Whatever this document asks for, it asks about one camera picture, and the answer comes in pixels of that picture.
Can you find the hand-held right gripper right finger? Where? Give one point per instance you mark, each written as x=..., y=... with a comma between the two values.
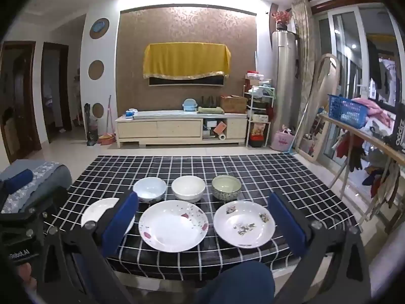
x=286, y=228

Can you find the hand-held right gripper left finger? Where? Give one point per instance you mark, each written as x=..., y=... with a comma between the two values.
x=120, y=224

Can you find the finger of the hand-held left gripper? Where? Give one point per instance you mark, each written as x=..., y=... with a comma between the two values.
x=17, y=180

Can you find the plain white plate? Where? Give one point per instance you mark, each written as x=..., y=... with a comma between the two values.
x=95, y=210

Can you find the pale blue white bowl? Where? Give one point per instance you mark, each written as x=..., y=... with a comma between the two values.
x=148, y=188

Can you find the white plate red flower print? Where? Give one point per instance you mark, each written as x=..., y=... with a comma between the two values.
x=171, y=228

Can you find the white plate green floral print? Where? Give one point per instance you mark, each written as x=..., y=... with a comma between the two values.
x=227, y=223

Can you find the speckled patterned ceramic bowl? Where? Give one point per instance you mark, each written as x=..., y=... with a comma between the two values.
x=226, y=193

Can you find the plain white bowl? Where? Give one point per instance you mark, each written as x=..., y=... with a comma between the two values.
x=188, y=190

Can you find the person's leg in blue trousers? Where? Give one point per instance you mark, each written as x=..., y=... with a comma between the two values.
x=234, y=285

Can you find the dark wooden door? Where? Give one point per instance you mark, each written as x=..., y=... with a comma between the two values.
x=15, y=101

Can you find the pink bag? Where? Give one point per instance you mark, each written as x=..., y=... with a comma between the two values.
x=281, y=141

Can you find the broom with dustpan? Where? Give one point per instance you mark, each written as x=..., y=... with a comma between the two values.
x=107, y=137

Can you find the black white checked tablecloth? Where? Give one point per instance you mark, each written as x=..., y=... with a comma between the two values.
x=221, y=167

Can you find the upright vacuum cleaner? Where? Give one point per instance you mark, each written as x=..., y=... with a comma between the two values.
x=91, y=126

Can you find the beige television cabinet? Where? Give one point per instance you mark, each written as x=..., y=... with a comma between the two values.
x=177, y=128

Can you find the orange box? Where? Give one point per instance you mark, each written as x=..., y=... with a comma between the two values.
x=220, y=128

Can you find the white shelf rack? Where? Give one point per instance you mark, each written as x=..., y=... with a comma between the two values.
x=260, y=101

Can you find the blue plastic basket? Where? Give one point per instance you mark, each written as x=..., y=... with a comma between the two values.
x=346, y=110

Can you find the brown cardboard box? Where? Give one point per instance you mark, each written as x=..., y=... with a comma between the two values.
x=233, y=104

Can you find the light blue pot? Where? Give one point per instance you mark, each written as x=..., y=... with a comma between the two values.
x=190, y=105

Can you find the green folded cloth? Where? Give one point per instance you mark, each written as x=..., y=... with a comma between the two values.
x=210, y=110

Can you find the black router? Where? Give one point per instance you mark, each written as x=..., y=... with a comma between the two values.
x=208, y=103

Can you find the pile of pink clothes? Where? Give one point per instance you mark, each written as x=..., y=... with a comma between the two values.
x=376, y=109

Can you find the black printed box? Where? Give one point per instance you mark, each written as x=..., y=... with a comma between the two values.
x=399, y=129

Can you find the standing air conditioner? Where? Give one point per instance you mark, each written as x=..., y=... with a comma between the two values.
x=284, y=69

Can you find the black television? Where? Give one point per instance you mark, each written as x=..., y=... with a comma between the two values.
x=186, y=80

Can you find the wooden framed mirror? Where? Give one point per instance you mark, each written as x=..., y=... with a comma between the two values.
x=330, y=60

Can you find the patterned beige curtain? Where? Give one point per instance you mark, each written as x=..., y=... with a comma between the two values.
x=303, y=53

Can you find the yellow television cover cloth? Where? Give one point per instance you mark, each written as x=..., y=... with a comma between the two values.
x=186, y=58

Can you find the vase of red flowers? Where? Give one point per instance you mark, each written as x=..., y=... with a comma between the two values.
x=281, y=17

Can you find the round wall niche blue dish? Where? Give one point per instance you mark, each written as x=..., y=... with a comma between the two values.
x=99, y=28

